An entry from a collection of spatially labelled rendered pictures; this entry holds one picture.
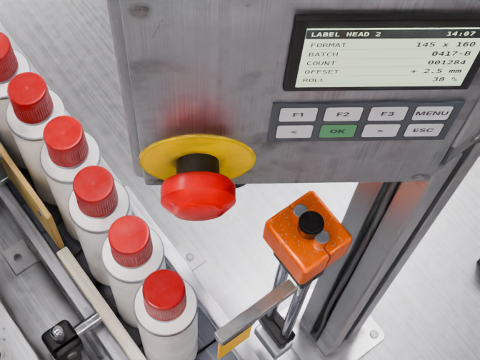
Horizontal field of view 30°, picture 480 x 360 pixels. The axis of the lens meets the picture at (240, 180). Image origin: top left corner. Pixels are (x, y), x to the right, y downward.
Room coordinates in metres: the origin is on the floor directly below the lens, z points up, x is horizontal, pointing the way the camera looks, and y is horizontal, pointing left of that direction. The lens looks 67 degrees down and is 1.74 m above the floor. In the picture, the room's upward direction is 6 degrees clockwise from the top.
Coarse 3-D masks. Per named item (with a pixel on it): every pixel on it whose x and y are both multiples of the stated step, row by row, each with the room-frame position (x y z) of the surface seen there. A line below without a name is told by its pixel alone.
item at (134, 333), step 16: (16, 192) 0.33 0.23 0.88; (48, 208) 0.32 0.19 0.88; (64, 224) 0.30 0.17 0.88; (48, 240) 0.28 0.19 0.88; (64, 240) 0.29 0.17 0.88; (80, 256) 0.27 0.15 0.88; (96, 288) 0.24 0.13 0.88; (112, 304) 0.23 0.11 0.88; (208, 320) 0.22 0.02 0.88; (208, 336) 0.20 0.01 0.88; (208, 352) 0.19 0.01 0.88
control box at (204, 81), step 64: (128, 0) 0.19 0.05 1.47; (192, 0) 0.19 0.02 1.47; (256, 0) 0.19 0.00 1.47; (320, 0) 0.20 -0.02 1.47; (384, 0) 0.20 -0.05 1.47; (448, 0) 0.20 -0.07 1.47; (128, 64) 0.19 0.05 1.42; (192, 64) 0.19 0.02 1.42; (256, 64) 0.19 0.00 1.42; (128, 128) 0.19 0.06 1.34; (192, 128) 0.19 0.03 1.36; (256, 128) 0.19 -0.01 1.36
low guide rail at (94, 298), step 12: (60, 252) 0.26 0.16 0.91; (72, 264) 0.25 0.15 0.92; (72, 276) 0.24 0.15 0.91; (84, 276) 0.24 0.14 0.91; (84, 288) 0.23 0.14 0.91; (96, 300) 0.22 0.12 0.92; (108, 312) 0.21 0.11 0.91; (108, 324) 0.20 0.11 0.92; (120, 324) 0.20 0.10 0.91; (120, 336) 0.19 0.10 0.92; (132, 348) 0.18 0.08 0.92
